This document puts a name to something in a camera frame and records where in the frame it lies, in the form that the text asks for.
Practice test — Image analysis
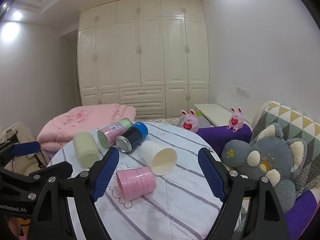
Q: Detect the quilted triangle pattern cushion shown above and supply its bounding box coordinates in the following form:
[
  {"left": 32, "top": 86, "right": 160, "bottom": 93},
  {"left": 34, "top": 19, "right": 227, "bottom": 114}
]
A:
[{"left": 251, "top": 101, "right": 320, "bottom": 198}]

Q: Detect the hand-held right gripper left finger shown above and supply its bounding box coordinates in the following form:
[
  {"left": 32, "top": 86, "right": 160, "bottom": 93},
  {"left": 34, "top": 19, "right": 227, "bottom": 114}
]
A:
[{"left": 30, "top": 147, "right": 120, "bottom": 240}]

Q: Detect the ceiling light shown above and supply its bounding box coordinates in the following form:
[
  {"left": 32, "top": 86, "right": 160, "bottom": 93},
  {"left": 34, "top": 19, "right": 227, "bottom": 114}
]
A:
[{"left": 11, "top": 10, "right": 24, "bottom": 22}]

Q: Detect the pale green cup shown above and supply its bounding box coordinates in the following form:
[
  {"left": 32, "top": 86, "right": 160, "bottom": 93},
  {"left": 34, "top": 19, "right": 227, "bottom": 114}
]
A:
[{"left": 73, "top": 132, "right": 100, "bottom": 168}]

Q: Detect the grey plush toy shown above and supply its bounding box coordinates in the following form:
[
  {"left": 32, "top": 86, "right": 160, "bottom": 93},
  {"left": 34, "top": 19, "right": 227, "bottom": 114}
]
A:
[{"left": 221, "top": 123, "right": 308, "bottom": 214}]

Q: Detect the white cup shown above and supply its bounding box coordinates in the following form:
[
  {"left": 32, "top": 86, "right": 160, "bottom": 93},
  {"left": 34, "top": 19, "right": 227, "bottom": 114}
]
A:
[{"left": 141, "top": 140, "right": 178, "bottom": 176}]

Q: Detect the clear tube of pastel rolls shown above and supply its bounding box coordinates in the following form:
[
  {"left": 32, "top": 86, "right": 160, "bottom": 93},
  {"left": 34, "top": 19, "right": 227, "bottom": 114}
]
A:
[{"left": 97, "top": 117, "right": 133, "bottom": 148}]

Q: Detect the pink folded quilt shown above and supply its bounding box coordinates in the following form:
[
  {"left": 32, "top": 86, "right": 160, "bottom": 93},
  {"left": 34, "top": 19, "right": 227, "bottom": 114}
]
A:
[{"left": 37, "top": 103, "right": 137, "bottom": 153}]

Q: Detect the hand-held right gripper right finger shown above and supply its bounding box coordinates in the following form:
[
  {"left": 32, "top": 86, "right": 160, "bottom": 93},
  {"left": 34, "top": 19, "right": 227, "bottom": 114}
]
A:
[{"left": 198, "top": 147, "right": 290, "bottom": 240}]

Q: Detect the pink bunny toy with heart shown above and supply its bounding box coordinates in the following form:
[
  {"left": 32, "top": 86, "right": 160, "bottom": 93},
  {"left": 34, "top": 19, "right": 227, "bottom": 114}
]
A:
[
  {"left": 178, "top": 109, "right": 200, "bottom": 133},
  {"left": 227, "top": 107, "right": 244, "bottom": 132}
]

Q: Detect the pink cup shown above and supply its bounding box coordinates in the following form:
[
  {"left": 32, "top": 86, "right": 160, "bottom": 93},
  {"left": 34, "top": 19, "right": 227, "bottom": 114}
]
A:
[{"left": 116, "top": 166, "right": 157, "bottom": 202}]

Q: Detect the cream wardrobe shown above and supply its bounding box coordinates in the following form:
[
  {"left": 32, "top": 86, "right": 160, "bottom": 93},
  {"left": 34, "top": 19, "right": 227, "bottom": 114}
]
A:
[{"left": 77, "top": 0, "right": 210, "bottom": 120}]

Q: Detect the white wall socket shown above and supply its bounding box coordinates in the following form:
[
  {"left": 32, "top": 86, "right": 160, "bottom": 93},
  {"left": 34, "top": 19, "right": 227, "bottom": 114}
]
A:
[{"left": 236, "top": 86, "right": 250, "bottom": 98}]

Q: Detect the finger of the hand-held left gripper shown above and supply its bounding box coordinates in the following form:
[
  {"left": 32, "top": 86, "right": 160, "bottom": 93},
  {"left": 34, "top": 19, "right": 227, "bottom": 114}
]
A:
[
  {"left": 0, "top": 161, "right": 73, "bottom": 188},
  {"left": 0, "top": 141, "right": 41, "bottom": 167}
]

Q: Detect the beige jacket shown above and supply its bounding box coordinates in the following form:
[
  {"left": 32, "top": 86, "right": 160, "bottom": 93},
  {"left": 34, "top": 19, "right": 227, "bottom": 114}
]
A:
[{"left": 0, "top": 122, "right": 48, "bottom": 175}]

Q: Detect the black can with blue cap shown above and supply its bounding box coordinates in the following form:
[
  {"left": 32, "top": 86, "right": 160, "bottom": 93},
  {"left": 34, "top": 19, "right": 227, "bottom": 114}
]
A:
[{"left": 115, "top": 122, "right": 149, "bottom": 153}]

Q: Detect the purple blanket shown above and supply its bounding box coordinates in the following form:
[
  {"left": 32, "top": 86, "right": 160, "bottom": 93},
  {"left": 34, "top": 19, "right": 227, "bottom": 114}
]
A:
[{"left": 197, "top": 124, "right": 320, "bottom": 224}]

